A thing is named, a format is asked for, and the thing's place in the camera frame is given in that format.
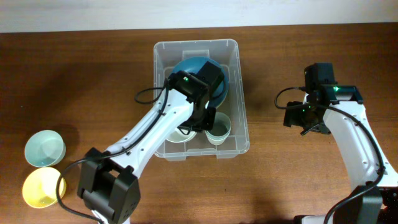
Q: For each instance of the yellow small bowl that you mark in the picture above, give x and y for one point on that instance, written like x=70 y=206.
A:
x=39 y=187

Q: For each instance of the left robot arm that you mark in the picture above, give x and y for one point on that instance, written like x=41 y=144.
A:
x=109 y=180

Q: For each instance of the clear plastic storage container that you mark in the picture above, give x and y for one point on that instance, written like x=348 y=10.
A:
x=226 y=52

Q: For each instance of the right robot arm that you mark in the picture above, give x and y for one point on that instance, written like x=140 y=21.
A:
x=331 y=108

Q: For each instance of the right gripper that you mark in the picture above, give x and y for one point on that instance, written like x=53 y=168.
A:
x=291 y=116

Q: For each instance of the blue large bowl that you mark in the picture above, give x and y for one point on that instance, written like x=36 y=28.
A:
x=194 y=64

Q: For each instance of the white small bowl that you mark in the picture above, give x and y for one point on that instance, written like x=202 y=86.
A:
x=178 y=137

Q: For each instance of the grey plastic cup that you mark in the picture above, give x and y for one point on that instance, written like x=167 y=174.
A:
x=220 y=130

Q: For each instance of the mint green small bowl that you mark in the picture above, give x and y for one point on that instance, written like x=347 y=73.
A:
x=44 y=149

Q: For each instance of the cream large bowl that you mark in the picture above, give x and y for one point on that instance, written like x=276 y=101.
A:
x=220 y=100

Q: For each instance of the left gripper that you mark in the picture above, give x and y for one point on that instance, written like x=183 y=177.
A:
x=207 y=126

